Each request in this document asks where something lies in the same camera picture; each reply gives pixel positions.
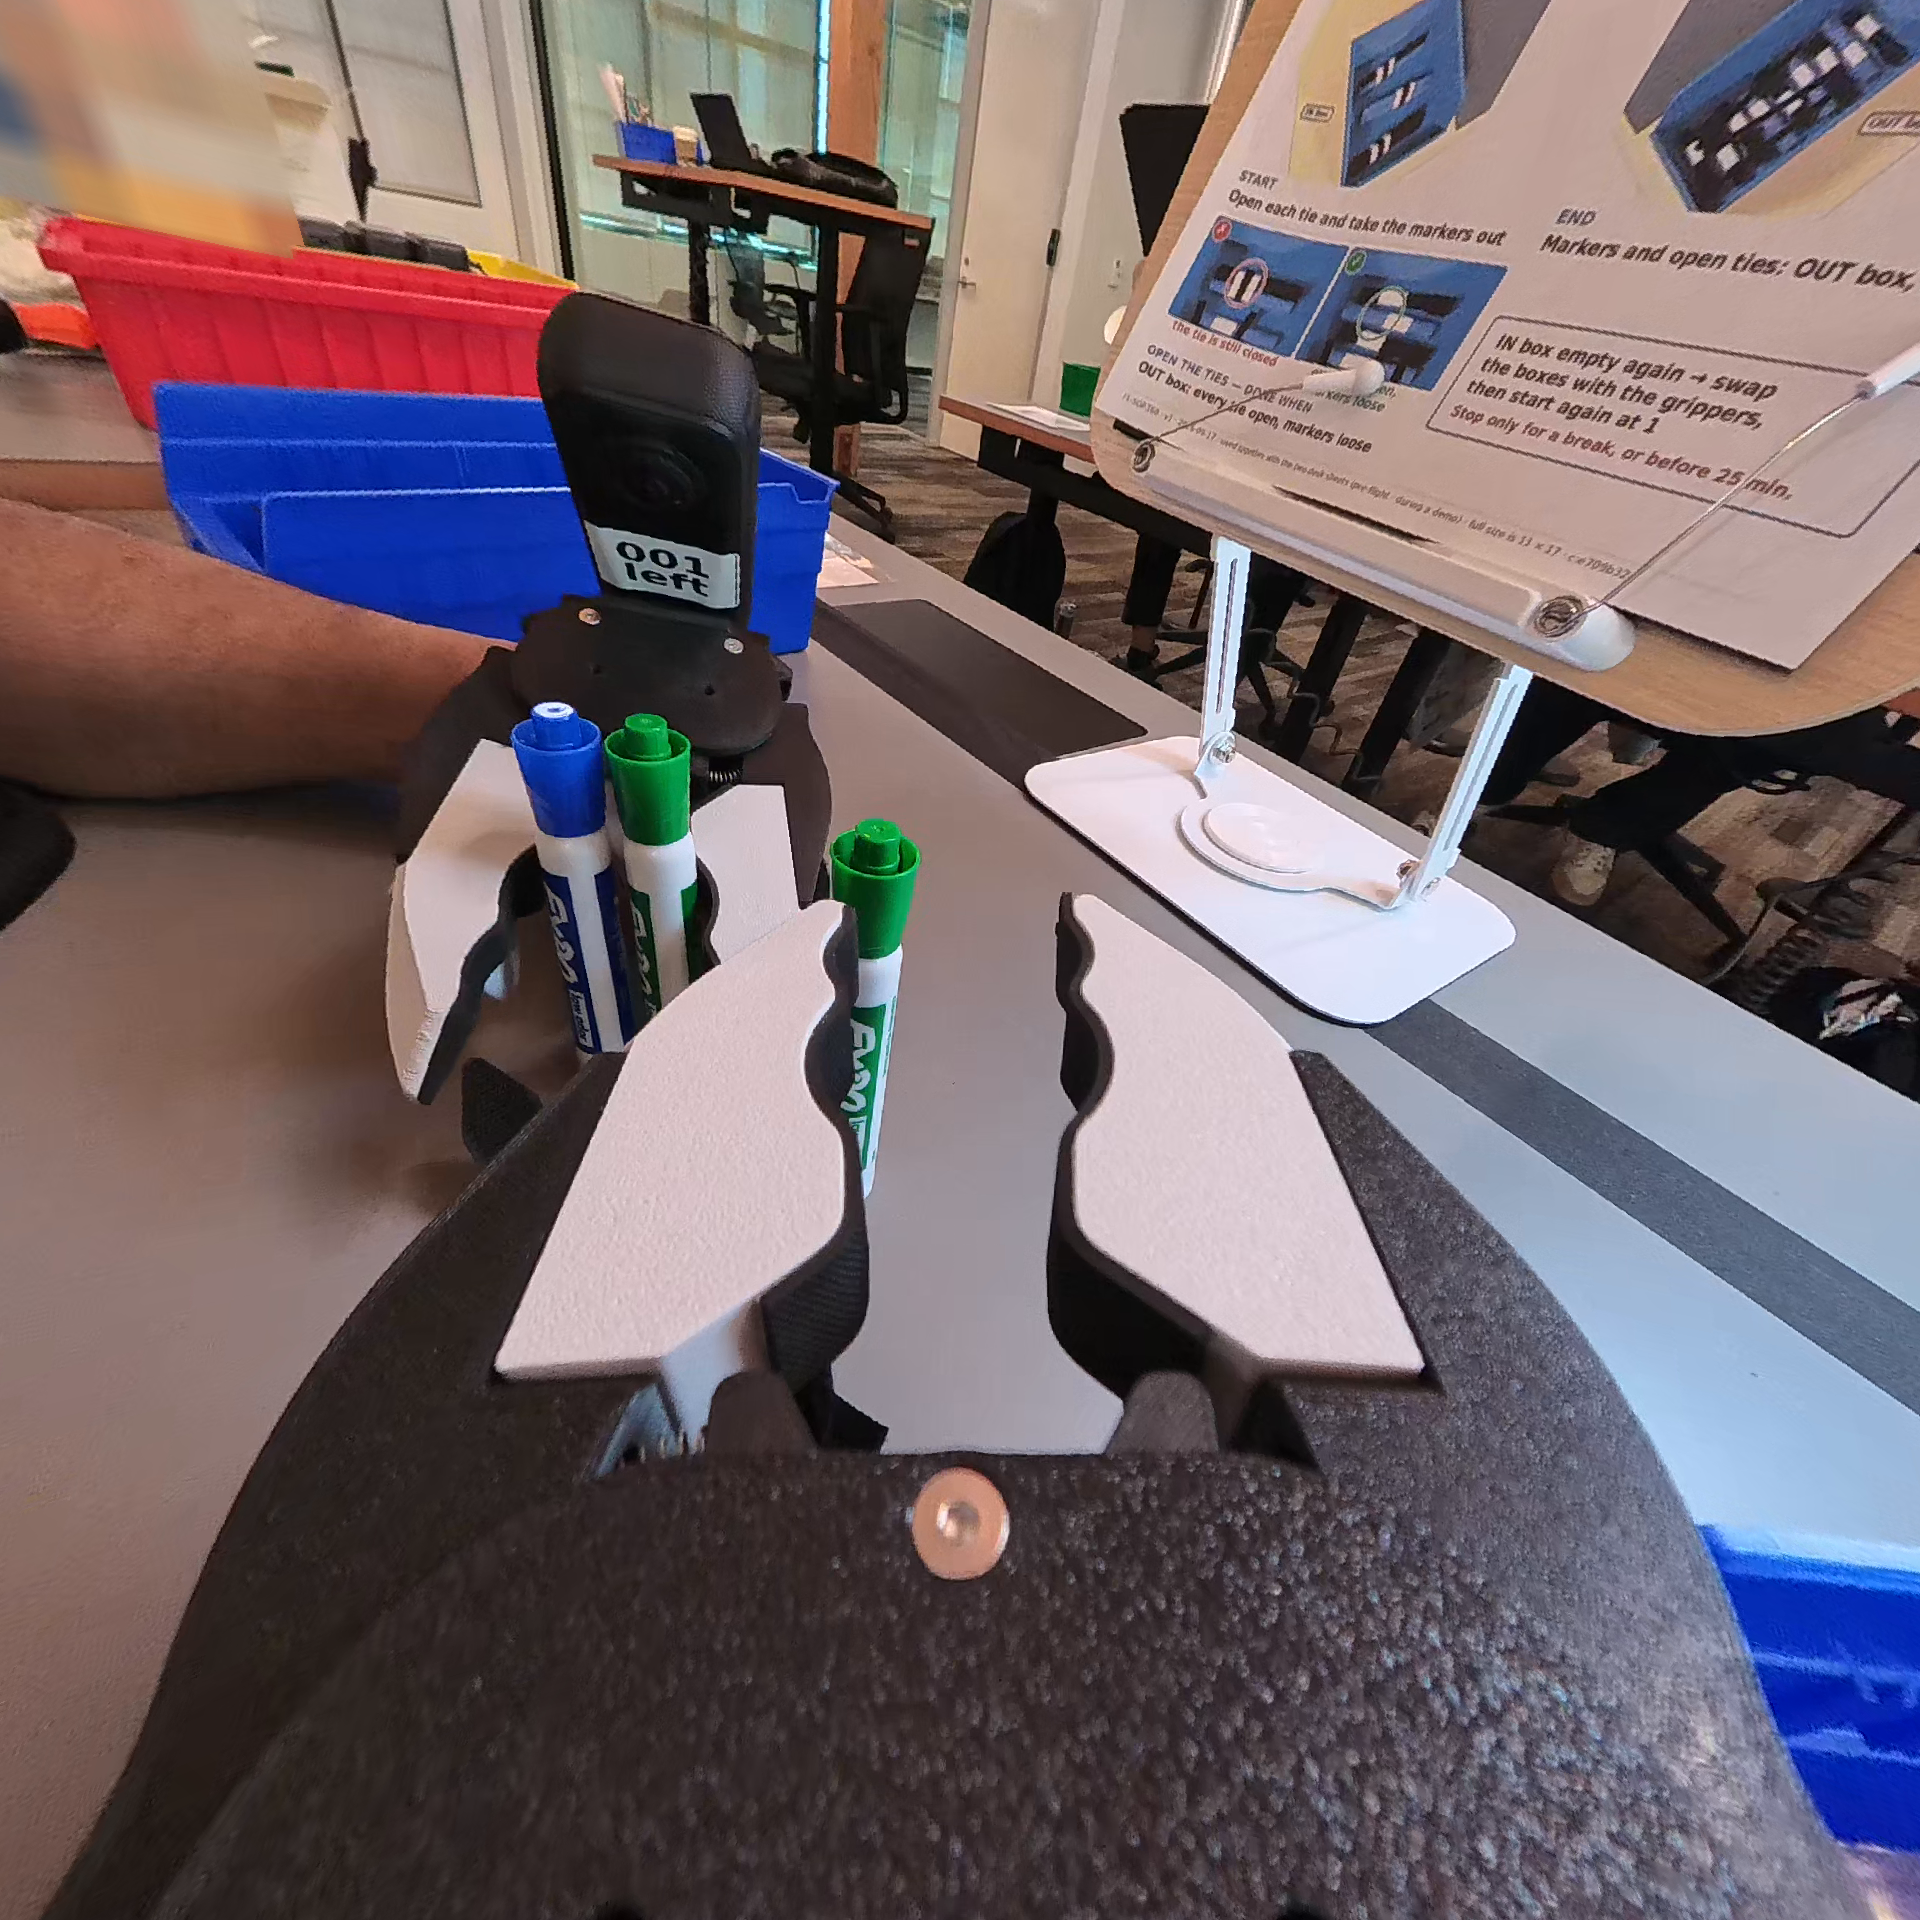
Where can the black laptop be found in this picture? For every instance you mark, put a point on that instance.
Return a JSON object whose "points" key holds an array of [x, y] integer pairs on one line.
{"points": [[721, 129]]}

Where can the blue plastic bin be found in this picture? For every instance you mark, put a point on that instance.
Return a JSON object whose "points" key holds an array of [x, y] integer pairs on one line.
{"points": [[376, 511], [1830, 1681]]}

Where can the black wrist rest pad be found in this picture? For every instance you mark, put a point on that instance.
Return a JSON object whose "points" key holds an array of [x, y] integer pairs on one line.
{"points": [[31, 855]]}

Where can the black bag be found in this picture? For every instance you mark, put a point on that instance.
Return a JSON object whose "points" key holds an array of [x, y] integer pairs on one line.
{"points": [[840, 177]]}

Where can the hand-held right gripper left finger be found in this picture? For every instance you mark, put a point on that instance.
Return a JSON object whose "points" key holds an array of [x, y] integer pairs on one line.
{"points": [[690, 1185]]}

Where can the person's left forearm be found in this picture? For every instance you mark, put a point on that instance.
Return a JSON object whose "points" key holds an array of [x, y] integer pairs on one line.
{"points": [[224, 662]]}

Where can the white document stand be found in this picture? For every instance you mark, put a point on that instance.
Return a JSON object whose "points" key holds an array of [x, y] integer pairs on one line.
{"points": [[1289, 931]]}

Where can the black office chair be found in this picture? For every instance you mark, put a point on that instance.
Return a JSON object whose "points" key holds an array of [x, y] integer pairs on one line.
{"points": [[868, 315]]}

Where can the blue dry erase marker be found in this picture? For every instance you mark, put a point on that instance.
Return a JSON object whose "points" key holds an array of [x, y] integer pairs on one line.
{"points": [[569, 781]]}

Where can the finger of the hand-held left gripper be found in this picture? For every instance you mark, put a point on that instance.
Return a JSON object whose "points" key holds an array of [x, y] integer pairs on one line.
{"points": [[451, 870], [750, 870]]}

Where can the green dry erase marker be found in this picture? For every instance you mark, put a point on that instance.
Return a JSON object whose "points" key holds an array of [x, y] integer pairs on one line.
{"points": [[648, 795], [874, 901]]}

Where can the yellow plastic bin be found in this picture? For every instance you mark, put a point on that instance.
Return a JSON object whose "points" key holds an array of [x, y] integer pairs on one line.
{"points": [[516, 269]]}

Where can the red plastic bin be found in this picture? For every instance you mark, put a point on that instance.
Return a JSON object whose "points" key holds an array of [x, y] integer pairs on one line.
{"points": [[224, 330]]}

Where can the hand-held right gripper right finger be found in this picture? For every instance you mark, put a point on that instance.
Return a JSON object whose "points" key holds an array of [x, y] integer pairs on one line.
{"points": [[1230, 1200]]}

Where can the wooden standing desk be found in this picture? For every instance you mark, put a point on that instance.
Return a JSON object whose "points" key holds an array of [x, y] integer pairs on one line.
{"points": [[840, 211]]}

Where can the printed instruction sheet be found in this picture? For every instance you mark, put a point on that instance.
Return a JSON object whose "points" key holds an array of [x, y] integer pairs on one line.
{"points": [[1576, 299]]}

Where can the green cup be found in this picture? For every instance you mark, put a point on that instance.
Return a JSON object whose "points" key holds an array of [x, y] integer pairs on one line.
{"points": [[1079, 387]]}

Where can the row of black blocks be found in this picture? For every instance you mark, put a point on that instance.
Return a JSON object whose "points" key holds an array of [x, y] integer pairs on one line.
{"points": [[376, 240]]}

